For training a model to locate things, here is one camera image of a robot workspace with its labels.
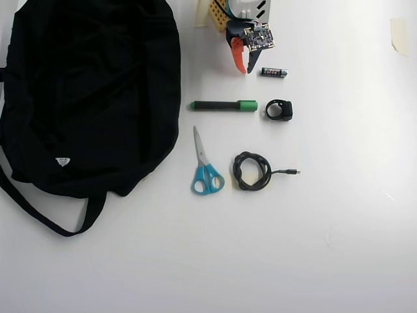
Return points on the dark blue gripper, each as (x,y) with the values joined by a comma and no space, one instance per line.
(238,56)

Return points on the green marker black barrel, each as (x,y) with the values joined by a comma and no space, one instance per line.
(221,106)

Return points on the white grey teal robot arm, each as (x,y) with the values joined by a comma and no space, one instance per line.
(247,7)

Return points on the black fabric bag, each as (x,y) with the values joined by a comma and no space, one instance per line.
(81,98)

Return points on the black AA battery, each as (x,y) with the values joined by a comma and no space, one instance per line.
(273,72)

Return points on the beige masking tape piece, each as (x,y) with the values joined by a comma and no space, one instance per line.
(201,14)
(400,36)

